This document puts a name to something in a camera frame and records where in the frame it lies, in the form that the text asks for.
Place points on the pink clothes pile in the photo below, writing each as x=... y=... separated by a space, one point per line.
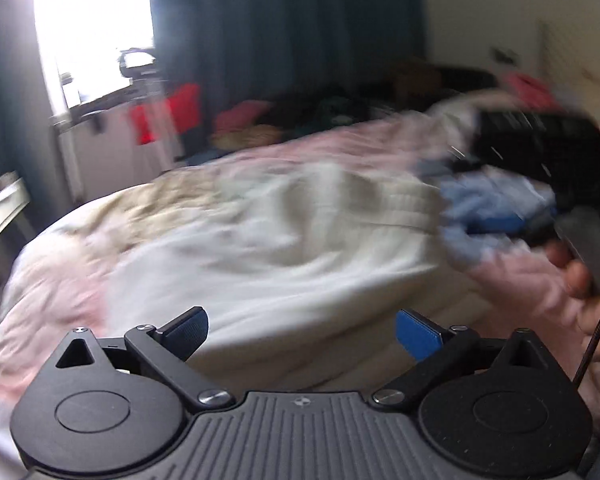
x=231 y=127

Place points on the garment steamer stand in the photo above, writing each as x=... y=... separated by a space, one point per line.
x=141 y=68

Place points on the black folded ironing board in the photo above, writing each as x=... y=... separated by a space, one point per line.
x=96 y=153

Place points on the red garment on stand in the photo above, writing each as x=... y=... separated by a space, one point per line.
x=183 y=109

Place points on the dark teal curtain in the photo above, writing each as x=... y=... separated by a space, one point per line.
x=24 y=106
x=252 y=49

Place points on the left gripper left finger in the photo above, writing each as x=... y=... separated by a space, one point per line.
x=163 y=353

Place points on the dark teal left curtain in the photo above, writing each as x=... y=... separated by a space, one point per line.
x=24 y=106

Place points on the black headboard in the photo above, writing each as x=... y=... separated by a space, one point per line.
x=418 y=85

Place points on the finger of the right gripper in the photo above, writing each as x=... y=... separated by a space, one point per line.
x=495 y=224

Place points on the cream white zip jacket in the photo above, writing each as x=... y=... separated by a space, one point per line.
x=301 y=273

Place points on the person's right hand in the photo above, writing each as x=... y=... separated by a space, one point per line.
x=578 y=284

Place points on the pastel bed sheet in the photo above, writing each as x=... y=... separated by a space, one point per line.
x=59 y=281

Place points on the window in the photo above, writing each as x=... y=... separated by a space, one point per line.
x=80 y=42

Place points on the dark teal right curtain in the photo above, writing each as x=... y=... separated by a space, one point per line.
x=252 y=49

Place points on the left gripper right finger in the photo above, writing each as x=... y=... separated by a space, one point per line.
x=441 y=355

